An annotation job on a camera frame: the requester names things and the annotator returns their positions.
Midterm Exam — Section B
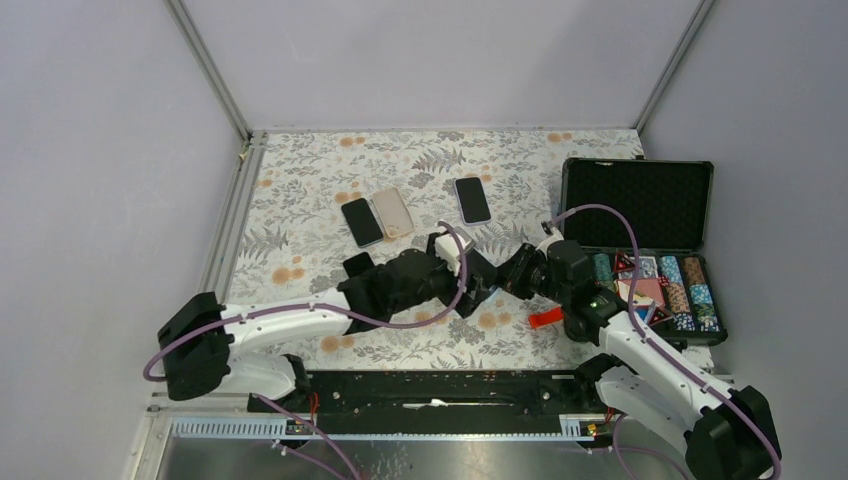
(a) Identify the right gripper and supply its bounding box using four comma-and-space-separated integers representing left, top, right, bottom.
482, 242, 570, 305

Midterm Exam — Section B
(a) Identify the phone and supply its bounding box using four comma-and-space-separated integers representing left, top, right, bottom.
480, 285, 503, 304
454, 177, 492, 226

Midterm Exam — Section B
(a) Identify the beige phone case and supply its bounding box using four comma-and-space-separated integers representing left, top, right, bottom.
372, 187, 415, 239

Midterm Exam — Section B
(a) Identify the small black smartphone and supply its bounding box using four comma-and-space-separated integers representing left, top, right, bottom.
341, 198, 384, 248

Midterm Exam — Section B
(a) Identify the large black smartphone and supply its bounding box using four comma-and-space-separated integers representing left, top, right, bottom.
342, 251, 375, 278

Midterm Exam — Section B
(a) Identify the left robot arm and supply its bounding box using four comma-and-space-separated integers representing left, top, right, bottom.
152, 249, 496, 411

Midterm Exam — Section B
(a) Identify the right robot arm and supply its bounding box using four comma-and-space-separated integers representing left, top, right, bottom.
496, 240, 781, 479

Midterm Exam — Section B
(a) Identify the black poker chip case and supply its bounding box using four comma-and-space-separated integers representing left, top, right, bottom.
560, 158, 728, 346

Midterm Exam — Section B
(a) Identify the red plastic piece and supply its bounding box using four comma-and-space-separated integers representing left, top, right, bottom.
528, 307, 565, 329

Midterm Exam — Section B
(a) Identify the floral tablecloth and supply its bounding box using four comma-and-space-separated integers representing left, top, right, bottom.
226, 130, 643, 370

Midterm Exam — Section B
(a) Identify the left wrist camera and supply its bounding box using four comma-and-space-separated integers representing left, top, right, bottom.
434, 227, 475, 276

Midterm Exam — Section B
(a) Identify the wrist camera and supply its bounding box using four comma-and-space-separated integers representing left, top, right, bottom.
434, 227, 475, 276
537, 221, 564, 257

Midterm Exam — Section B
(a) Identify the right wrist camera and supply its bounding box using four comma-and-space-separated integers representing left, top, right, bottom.
537, 221, 564, 257

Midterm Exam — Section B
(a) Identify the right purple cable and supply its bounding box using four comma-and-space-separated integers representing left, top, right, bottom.
549, 203, 783, 480

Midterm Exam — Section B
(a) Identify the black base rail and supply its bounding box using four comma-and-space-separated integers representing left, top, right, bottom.
247, 370, 609, 438

